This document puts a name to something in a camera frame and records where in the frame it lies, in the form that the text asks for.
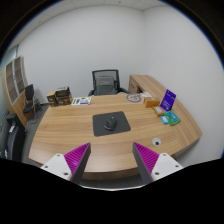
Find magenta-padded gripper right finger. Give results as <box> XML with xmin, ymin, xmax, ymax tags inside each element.
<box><xmin>131</xmin><ymin>142</ymin><xmax>184</xmax><ymax>185</ymax></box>

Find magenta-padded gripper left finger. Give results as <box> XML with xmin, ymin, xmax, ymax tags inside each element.
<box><xmin>40</xmin><ymin>142</ymin><xmax>92</xmax><ymax>185</ymax></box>

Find black computer mouse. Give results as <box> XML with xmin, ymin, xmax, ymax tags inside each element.
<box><xmin>103</xmin><ymin>116</ymin><xmax>118</xmax><ymax>132</ymax></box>

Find dark grey mouse pad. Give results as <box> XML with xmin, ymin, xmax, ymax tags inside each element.
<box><xmin>92</xmin><ymin>110</ymin><xmax>132</xmax><ymax>138</ymax></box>

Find small blue packet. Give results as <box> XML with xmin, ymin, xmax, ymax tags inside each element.
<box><xmin>160</xmin><ymin>115</ymin><xmax>170</xmax><ymax>126</ymax></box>

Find green packet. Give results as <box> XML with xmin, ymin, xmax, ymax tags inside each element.
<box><xmin>165</xmin><ymin>110</ymin><xmax>182</xmax><ymax>127</ymax></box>

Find black leather office chair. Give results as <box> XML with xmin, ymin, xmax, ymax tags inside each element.
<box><xmin>0</xmin><ymin>113</ymin><xmax>27</xmax><ymax>163</ymax></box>

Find small yellow box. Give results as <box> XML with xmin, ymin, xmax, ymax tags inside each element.
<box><xmin>152</xmin><ymin>105</ymin><xmax>165</xmax><ymax>117</ymax></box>

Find small orange-brown box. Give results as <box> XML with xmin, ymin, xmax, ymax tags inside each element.
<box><xmin>143</xmin><ymin>96</ymin><xmax>161</xmax><ymax>108</ymax></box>

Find small brown cardboard box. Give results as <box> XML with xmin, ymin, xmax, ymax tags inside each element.
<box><xmin>46</xmin><ymin>90</ymin><xmax>58</xmax><ymax>108</ymax></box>

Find green and purple printed sheet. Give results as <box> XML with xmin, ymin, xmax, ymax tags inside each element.
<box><xmin>70</xmin><ymin>96</ymin><xmax>93</xmax><ymax>107</ymax></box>

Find black visitor chair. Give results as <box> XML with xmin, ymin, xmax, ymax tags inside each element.
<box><xmin>21</xmin><ymin>83</ymin><xmax>43</xmax><ymax>123</ymax></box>

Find round white printed disc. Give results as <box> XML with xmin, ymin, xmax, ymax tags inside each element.
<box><xmin>125</xmin><ymin>93</ymin><xmax>143</xmax><ymax>104</ymax></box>

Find dark open-top carton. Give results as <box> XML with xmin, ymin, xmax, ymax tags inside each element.
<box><xmin>54</xmin><ymin>86</ymin><xmax>72</xmax><ymax>98</ymax></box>

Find wooden side desk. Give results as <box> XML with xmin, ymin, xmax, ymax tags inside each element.
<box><xmin>128</xmin><ymin>74</ymin><xmax>161</xmax><ymax>96</ymax></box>

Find wooden shelf unit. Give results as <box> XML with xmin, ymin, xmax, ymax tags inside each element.
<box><xmin>1</xmin><ymin>55</ymin><xmax>34</xmax><ymax>128</ymax></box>

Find black mesh office chair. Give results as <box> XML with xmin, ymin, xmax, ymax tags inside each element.
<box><xmin>87</xmin><ymin>69</ymin><xmax>130</xmax><ymax>97</ymax></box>

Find white desk cable grommet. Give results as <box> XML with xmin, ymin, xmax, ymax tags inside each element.
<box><xmin>151</xmin><ymin>137</ymin><xmax>162</xmax><ymax>147</ymax></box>

